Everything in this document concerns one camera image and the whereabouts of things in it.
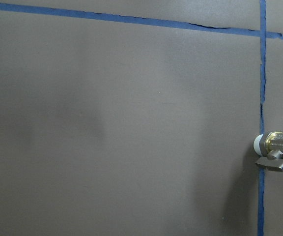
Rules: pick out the brass white PPR valve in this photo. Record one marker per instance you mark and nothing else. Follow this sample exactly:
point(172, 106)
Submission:
point(269, 148)

